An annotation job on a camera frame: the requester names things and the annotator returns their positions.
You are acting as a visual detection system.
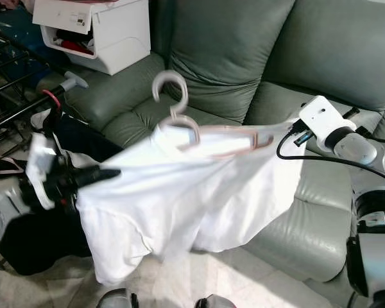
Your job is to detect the pale pink plastic hanger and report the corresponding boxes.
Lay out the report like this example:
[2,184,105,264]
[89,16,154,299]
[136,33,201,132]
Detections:
[0,132,26,175]
[151,69,273,158]

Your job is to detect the navy and white garment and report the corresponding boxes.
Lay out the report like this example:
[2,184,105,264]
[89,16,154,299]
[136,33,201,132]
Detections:
[35,109,116,167]

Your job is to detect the white plastic storage bin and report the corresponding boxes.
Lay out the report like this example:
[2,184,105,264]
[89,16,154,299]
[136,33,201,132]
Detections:
[32,0,150,74]

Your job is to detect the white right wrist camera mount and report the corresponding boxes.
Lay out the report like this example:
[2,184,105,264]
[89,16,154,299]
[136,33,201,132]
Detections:
[298,95,347,145]

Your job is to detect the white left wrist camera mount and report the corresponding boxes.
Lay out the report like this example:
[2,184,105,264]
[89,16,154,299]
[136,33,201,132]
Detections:
[26,133,62,211]

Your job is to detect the black metal drying rack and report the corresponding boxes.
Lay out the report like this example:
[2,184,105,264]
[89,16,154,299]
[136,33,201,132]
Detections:
[0,19,90,139]

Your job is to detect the large blue bag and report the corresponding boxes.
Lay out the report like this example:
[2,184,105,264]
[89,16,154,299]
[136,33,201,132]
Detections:
[0,5,42,55]

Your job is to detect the red pink plastic hanger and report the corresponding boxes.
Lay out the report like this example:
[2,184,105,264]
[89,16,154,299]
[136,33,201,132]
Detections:
[40,89,62,115]

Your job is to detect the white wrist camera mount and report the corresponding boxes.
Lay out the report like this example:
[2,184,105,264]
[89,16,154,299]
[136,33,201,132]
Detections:
[298,95,347,145]
[26,133,62,211]

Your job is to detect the grey robot left leg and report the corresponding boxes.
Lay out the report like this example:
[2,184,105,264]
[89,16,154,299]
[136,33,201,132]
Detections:
[95,289,135,308]

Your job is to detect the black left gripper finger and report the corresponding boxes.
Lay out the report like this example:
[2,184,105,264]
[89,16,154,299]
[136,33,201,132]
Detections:
[74,165,122,189]

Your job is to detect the grey green leather sofa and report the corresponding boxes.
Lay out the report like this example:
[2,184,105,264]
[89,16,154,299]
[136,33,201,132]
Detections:
[38,0,385,283]

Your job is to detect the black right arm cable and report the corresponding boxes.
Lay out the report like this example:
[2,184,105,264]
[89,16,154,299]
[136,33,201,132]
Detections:
[276,125,385,174]

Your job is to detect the black shirt with grey print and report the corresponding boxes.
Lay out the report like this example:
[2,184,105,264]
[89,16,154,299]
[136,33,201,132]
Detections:
[0,212,84,277]

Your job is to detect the white shirt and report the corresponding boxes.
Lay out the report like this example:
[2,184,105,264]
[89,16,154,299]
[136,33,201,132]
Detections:
[77,115,305,286]

